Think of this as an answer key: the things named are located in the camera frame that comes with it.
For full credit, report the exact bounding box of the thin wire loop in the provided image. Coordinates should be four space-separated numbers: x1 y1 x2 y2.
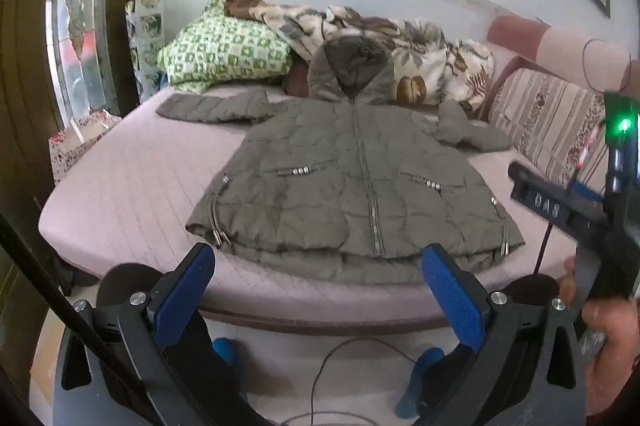
581 37 634 90

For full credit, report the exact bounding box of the beige leaf print blanket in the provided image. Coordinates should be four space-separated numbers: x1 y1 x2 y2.
247 4 496 113

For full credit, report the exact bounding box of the pink quilted bed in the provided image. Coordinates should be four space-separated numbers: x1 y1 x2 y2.
40 71 601 338

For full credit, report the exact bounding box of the person's right hand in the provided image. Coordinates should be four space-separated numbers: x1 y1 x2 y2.
560 256 640 418

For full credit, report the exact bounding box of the olive quilted hooded jacket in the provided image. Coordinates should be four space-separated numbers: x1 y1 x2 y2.
156 29 526 284

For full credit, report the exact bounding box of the thin floor cable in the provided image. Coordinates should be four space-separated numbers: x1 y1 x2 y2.
280 336 417 426

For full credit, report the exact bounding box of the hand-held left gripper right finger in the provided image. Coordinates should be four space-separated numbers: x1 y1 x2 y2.
420 243 588 426

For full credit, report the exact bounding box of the thick black cable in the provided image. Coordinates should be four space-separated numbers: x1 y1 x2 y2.
0 210 176 426

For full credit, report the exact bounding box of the green checkered pillow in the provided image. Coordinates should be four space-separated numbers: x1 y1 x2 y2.
157 0 294 94

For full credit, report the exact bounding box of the blue slipper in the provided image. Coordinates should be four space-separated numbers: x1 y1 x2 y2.
396 348 446 415
212 338 242 365

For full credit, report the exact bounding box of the pink bolster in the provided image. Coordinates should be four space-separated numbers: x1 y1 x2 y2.
487 14 640 93

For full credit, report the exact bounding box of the white green patterned bag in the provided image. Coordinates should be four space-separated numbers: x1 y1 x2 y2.
125 0 166 90

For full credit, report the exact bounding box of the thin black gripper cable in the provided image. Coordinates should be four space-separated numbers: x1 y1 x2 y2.
532 171 582 278

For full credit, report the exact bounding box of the reddish brown pillow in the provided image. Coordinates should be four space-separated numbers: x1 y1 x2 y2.
282 60 312 98

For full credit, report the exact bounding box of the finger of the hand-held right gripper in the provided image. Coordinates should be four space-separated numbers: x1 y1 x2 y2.
507 161 613 238

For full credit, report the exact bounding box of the striped floral sofa cushion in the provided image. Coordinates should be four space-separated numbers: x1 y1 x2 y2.
487 67 608 194

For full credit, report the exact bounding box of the brown cloth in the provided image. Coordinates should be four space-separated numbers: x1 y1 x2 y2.
223 0 273 20

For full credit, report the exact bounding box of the wooden door with stained glass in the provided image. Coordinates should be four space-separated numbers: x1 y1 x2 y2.
0 0 147 232

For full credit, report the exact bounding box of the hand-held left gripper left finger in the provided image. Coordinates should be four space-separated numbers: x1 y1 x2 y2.
52 242 267 426

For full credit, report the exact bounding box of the red floral gift bag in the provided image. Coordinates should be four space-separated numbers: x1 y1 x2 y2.
48 109 122 183

